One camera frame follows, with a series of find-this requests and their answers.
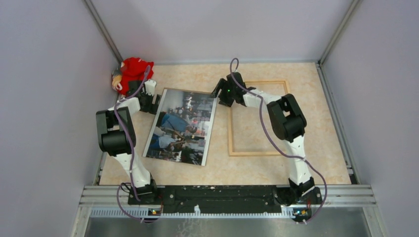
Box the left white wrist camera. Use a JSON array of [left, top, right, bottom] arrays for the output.
[[144, 79, 157, 96]]

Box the wooden picture frame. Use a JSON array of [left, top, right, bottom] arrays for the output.
[[227, 79, 292, 158]]

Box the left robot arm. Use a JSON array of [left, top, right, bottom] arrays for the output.
[[95, 79, 161, 205]]

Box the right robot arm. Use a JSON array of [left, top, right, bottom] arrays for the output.
[[210, 72, 318, 205]]

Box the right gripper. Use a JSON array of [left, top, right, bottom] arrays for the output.
[[209, 79, 235, 108]]

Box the red cloth doll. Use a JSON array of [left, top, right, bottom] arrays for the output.
[[111, 57, 155, 96]]

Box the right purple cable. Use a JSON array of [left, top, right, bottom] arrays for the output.
[[229, 58, 328, 224]]

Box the printed photo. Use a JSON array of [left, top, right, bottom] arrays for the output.
[[142, 88, 217, 166]]

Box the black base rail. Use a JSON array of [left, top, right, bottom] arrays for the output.
[[127, 185, 322, 214]]

